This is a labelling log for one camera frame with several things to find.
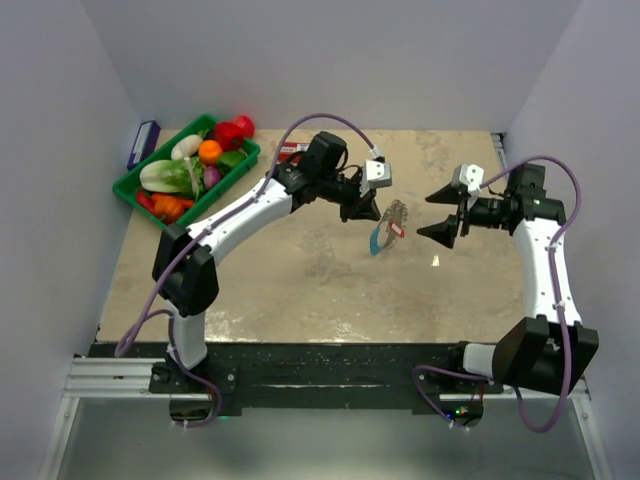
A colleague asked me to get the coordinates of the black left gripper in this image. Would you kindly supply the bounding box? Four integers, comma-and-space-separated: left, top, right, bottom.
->
319, 172, 380, 224

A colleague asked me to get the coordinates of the red key tag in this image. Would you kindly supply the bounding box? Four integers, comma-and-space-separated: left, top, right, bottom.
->
388, 222, 405, 238

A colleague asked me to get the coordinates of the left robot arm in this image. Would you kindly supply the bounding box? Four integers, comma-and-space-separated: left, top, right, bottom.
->
152, 131, 392, 392

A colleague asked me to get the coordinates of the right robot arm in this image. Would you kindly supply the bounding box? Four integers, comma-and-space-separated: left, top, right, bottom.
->
417, 163, 599, 396

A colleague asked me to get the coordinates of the red rectangular box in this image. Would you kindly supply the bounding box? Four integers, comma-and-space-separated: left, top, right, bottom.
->
278, 141, 309, 163

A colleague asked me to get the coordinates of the green bell pepper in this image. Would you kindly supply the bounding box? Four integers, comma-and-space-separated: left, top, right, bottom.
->
216, 150, 246, 171

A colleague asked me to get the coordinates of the red tomato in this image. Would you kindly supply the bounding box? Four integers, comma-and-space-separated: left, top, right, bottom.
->
231, 115, 255, 138

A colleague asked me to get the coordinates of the red bell pepper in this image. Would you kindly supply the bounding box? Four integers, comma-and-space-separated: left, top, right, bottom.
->
213, 122, 244, 152

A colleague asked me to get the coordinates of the purple onion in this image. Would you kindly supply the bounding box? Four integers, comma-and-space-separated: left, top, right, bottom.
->
203, 166, 223, 190

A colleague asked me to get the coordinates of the white radish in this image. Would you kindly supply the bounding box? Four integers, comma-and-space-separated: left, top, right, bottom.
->
171, 134, 204, 160

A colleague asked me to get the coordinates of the green leafy cabbage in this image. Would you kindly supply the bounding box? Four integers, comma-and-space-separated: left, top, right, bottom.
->
139, 157, 205, 197

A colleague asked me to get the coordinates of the small orange pepper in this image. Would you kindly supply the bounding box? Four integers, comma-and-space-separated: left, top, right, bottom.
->
151, 193, 194, 224

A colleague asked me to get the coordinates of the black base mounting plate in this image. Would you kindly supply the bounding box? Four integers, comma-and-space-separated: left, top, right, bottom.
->
123, 342, 511, 425

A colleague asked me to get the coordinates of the red chili pepper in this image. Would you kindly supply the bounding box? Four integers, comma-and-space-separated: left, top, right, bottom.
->
136, 190, 154, 214

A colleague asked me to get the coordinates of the purple box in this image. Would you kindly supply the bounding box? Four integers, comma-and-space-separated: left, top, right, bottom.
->
126, 120, 161, 171

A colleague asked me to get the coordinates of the green plastic tray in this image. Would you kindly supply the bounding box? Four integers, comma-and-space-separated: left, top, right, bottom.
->
113, 114, 260, 229

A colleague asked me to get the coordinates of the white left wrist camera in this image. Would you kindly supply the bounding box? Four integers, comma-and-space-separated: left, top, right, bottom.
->
361, 160, 392, 193

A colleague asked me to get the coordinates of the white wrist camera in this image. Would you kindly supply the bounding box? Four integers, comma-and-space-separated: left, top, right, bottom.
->
361, 160, 392, 193
451, 163, 485, 198

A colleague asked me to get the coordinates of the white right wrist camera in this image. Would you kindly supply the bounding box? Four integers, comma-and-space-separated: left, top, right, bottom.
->
451, 163, 485, 198

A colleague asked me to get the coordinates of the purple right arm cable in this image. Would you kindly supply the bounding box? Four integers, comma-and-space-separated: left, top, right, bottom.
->
410, 154, 585, 435

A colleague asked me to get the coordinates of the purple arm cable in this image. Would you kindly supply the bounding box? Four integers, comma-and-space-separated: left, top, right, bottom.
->
410, 154, 585, 435
114, 112, 384, 429

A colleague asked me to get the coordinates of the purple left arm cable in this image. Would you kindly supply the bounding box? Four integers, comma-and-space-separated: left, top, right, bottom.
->
114, 112, 384, 429

